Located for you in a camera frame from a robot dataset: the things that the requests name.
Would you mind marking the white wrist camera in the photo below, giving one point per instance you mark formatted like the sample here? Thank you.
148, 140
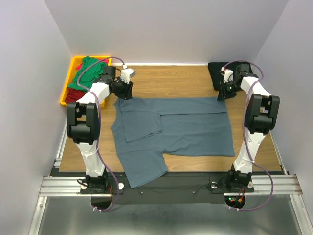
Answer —
126, 74
227, 75

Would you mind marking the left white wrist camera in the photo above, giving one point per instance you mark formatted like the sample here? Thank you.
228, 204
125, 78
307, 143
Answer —
126, 74

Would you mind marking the green t-shirt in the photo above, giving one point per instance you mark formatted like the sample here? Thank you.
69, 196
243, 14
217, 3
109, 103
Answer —
88, 78

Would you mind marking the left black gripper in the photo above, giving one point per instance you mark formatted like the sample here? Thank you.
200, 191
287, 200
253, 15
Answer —
127, 94

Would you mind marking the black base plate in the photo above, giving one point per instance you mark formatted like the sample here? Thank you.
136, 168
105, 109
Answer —
176, 188

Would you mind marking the pink t-shirt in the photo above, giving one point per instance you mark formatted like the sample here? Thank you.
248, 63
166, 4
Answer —
80, 65

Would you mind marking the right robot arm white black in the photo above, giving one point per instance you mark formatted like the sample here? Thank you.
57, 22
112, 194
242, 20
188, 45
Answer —
259, 118

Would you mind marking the blue-grey t-shirt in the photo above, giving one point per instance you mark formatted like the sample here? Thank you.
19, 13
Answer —
146, 128

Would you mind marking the folded black t-shirt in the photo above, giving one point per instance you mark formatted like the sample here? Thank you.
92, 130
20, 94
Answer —
214, 69

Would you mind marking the aluminium frame rail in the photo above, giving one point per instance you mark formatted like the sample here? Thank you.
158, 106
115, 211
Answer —
274, 208

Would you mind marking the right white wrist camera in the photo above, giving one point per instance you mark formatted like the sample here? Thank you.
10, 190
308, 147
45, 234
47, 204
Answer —
227, 75

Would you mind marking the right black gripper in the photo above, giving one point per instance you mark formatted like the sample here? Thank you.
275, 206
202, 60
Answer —
222, 94

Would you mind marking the yellow plastic tray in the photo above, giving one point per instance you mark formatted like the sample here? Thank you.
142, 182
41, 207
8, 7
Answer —
75, 62

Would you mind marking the dark red t-shirt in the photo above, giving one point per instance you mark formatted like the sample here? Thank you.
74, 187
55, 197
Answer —
73, 95

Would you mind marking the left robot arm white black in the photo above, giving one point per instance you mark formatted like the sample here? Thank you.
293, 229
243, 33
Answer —
84, 124

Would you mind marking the electronics board with leds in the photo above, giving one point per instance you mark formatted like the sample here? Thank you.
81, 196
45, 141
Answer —
235, 201

